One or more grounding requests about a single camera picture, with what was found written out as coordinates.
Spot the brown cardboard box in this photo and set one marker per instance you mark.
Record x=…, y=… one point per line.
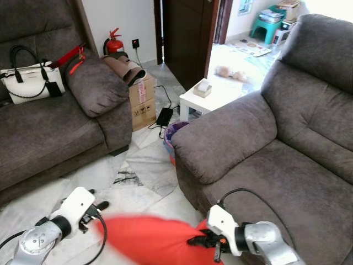
x=142, y=105

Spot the stack of books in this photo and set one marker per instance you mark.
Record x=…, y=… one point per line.
x=271, y=15

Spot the grey fabric two-seat sofa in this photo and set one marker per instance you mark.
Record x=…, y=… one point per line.
x=287, y=138

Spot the black wall socket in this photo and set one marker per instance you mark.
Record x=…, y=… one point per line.
x=135, y=43

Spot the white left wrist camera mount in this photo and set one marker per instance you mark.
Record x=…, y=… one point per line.
x=74, y=207

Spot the beige tissue box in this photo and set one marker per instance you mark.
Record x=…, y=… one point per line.
x=202, y=88

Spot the beige soft toy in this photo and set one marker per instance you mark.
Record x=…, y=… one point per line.
x=229, y=73

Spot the white side table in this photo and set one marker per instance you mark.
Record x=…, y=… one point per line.
x=220, y=99

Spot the printed floor mat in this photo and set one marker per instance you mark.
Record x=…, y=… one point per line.
x=251, y=48

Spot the green plastic stool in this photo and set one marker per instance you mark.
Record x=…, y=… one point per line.
x=265, y=30

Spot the black power adapter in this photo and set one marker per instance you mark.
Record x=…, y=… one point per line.
x=164, y=116

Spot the bin with purple bag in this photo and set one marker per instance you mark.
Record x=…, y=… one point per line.
x=175, y=138

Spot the window with blue frame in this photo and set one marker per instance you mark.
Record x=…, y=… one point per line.
x=245, y=5

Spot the dark brown wooden door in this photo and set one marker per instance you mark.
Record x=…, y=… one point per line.
x=185, y=38

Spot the brown rolled mat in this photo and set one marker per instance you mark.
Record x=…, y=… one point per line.
x=124, y=67

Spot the red fire extinguisher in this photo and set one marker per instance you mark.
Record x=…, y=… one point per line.
x=113, y=44

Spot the red pillow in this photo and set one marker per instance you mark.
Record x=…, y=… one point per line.
x=154, y=243

